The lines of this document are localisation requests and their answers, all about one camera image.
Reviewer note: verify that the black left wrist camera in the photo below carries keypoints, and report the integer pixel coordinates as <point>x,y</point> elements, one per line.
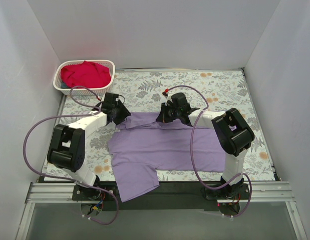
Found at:
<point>110,100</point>

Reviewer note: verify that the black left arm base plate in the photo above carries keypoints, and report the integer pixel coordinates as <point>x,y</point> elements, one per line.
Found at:
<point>94,192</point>

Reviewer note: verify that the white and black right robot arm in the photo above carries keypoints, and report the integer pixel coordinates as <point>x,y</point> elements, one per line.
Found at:
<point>234,135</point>

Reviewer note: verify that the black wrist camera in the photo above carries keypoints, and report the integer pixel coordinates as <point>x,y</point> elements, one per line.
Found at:
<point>179,101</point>
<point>110,100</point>

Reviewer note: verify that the red t shirt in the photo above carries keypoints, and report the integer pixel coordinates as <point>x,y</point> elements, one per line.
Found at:
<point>87,74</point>

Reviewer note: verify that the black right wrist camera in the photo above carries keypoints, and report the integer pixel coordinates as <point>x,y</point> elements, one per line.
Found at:
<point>179,101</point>

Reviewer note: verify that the aluminium front frame rail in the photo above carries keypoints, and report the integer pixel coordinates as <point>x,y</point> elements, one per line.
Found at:
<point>52,192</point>

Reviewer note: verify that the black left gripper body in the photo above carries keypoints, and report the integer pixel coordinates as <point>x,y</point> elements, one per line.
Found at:
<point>122,115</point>

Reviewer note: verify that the purple t shirt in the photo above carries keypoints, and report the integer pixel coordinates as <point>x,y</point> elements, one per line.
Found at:
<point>142,146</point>

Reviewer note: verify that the white plastic basket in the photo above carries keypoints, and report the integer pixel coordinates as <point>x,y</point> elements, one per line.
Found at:
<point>80,90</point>

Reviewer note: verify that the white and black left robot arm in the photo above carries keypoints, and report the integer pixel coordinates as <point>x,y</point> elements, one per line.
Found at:
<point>67,145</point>

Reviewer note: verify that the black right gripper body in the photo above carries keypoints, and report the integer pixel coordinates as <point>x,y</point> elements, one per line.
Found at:
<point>164,115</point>

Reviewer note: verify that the teal cloth in basket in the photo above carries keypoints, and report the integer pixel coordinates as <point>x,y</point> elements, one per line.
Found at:
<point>63,86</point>

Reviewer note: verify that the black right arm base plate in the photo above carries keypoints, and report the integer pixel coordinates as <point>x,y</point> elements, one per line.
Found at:
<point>229,192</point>

